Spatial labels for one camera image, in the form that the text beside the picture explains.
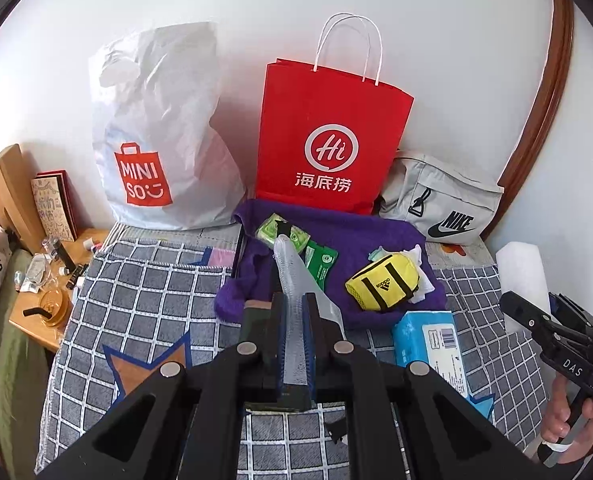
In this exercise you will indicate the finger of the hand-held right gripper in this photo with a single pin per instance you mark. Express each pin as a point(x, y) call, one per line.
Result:
point(573, 312)
point(541, 330)

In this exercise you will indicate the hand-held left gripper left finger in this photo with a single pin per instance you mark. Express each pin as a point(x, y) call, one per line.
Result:
point(278, 350)

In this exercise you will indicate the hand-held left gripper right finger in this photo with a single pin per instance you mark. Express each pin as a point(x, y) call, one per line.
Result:
point(309, 350)

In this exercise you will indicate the translucent mesh pouch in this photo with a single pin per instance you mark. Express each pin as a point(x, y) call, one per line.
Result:
point(294, 280)

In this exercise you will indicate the green tissue pack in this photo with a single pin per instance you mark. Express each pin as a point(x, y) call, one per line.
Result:
point(269, 232)

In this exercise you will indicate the person's right hand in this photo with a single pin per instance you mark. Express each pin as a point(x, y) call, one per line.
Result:
point(561, 420)

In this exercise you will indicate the white foam roll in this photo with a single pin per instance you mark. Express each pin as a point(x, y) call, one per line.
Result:
point(521, 275)

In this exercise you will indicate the dark green small packet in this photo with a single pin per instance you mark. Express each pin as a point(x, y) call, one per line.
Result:
point(321, 265)

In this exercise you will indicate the small yellow bag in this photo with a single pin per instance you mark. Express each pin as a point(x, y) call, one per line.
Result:
point(381, 280)

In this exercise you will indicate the blue tissue pack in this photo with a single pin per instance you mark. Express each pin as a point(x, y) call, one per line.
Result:
point(426, 345)

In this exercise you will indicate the purple towel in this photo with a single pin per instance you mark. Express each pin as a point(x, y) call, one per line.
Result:
point(356, 232)

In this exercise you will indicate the checked blue blanket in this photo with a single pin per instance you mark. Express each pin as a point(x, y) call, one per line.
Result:
point(126, 300)

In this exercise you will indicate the grey waist bag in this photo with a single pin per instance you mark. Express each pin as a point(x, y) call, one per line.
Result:
point(441, 195)

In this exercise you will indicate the amber glass dish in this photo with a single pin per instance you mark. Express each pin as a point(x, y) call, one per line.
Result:
point(55, 307)

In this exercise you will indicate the black bottle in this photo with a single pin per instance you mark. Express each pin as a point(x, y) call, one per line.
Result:
point(66, 255)

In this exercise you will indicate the red paper bag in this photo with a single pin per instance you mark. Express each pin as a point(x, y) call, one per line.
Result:
point(326, 110)

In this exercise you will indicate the black stick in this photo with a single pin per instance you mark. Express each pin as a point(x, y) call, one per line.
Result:
point(36, 311)

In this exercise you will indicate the wooden nightstand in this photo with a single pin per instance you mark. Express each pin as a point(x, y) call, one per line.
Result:
point(31, 325)

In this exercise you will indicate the clear plastic wrapper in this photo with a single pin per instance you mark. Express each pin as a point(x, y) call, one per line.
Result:
point(31, 275)

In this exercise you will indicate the green bed sheet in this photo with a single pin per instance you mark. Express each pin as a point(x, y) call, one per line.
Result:
point(16, 360)

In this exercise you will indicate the white plastic shopping bag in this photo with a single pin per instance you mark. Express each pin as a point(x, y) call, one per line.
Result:
point(166, 110)

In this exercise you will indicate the patterned notebook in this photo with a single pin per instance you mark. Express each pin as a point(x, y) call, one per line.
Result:
point(54, 207)

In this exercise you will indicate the wooden headboard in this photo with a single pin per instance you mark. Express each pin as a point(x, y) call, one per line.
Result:
point(6, 180)

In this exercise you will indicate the brown wooden door frame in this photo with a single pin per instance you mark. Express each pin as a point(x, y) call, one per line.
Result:
point(556, 85)

